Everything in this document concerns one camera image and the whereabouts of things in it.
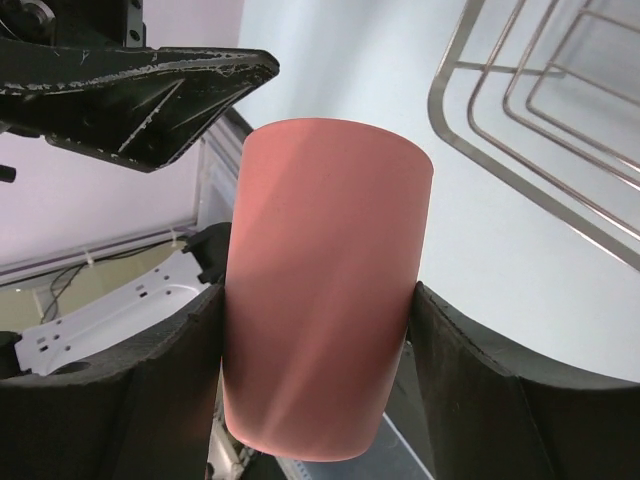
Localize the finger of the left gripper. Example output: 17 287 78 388
1 39 280 173

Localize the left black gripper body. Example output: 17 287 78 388
1 0 146 48

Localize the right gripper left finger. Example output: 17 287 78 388
1 285 224 479

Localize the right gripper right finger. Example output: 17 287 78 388
410 283 639 479

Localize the pink cup orange handle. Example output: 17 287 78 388
222 118 434 461

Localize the metal wire dish rack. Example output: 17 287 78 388
427 1 639 267

